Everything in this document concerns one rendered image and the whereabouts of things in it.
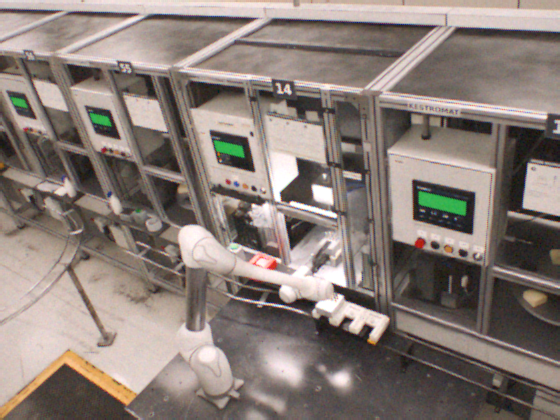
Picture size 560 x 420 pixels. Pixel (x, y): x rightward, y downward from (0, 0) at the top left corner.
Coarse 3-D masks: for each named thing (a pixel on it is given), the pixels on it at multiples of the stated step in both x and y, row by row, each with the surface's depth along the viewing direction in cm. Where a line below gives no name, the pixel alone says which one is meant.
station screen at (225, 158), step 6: (216, 138) 267; (222, 138) 264; (234, 144) 262; (240, 144) 259; (216, 150) 273; (222, 156) 273; (228, 156) 270; (234, 156) 267; (222, 162) 275; (228, 162) 272; (234, 162) 270; (240, 162) 267; (246, 162) 264; (246, 168) 267
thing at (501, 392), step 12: (312, 300) 288; (324, 324) 287; (408, 348) 253; (432, 348) 250; (408, 360) 258; (420, 360) 245; (468, 360) 241; (444, 372) 239; (480, 384) 230; (504, 384) 230; (504, 396) 224
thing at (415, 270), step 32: (384, 128) 210; (416, 128) 201; (448, 128) 193; (480, 128) 185; (512, 128) 178; (512, 160) 185; (544, 160) 177; (512, 192) 192; (544, 192) 184; (512, 224) 200; (544, 224) 192; (416, 256) 239; (448, 256) 228; (512, 256) 208; (544, 256) 199; (416, 288) 251; (448, 288) 239
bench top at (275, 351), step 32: (224, 320) 306; (256, 320) 302; (288, 320) 298; (224, 352) 286; (256, 352) 283; (288, 352) 279; (320, 352) 276; (352, 352) 273; (384, 352) 269; (416, 352) 266; (160, 384) 276; (192, 384) 273; (256, 384) 266; (288, 384) 263; (320, 384) 260; (352, 384) 257; (384, 384) 254; (416, 384) 252; (448, 384) 249; (160, 416) 260; (192, 416) 257; (224, 416) 254; (256, 416) 252; (288, 416) 249; (320, 416) 246; (352, 416) 244; (384, 416) 241; (416, 416) 238; (448, 416) 236
